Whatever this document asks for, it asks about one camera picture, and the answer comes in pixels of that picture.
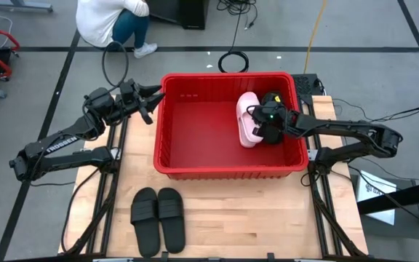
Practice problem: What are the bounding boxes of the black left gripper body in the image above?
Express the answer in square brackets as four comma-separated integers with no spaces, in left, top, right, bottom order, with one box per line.
[119,78,154,126]

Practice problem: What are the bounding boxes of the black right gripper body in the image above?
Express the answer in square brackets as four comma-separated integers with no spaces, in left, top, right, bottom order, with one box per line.
[251,100,289,145]

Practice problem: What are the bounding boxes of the pink slide sandal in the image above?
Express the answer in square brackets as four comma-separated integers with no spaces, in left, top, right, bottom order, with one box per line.
[236,91,266,149]

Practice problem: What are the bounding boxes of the black slide sandal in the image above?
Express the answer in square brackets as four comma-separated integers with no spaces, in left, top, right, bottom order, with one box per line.
[157,187,187,255]
[261,90,285,145]
[130,187,161,258]

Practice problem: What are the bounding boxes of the red plastic bin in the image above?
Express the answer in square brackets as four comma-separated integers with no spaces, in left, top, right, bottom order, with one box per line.
[153,71,309,181]

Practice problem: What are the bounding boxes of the black perforated box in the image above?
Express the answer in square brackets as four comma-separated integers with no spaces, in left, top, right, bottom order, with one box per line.
[291,74,323,98]

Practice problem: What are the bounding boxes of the person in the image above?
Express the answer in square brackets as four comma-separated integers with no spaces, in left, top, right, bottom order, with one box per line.
[75,0,159,59]

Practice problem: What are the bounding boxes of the white printed paper sheet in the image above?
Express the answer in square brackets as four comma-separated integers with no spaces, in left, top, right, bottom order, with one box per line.
[355,170,398,226]

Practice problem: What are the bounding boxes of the grey metal floor foot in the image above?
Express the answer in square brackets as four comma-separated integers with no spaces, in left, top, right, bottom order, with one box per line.
[0,0,54,14]

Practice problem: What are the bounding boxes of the black metal beam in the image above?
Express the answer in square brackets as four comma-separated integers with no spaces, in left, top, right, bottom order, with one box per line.
[356,178,419,215]

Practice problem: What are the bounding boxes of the grey side table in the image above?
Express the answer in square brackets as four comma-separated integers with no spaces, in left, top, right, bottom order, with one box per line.
[351,170,419,241]

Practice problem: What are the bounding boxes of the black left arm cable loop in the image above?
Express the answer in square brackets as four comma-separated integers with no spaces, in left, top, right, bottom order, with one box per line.
[102,41,129,92]

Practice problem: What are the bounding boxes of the coiled black floor cable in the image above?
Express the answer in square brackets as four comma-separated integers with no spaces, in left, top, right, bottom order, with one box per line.
[218,14,250,74]

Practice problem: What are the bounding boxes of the yellow hanging cable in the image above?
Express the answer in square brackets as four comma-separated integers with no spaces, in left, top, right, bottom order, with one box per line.
[303,0,329,75]

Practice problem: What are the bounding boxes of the tangled black cables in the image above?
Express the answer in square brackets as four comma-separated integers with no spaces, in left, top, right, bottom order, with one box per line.
[216,0,260,31]

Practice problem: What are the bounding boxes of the black cable along table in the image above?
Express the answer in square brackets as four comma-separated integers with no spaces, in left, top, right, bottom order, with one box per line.
[60,169,100,254]

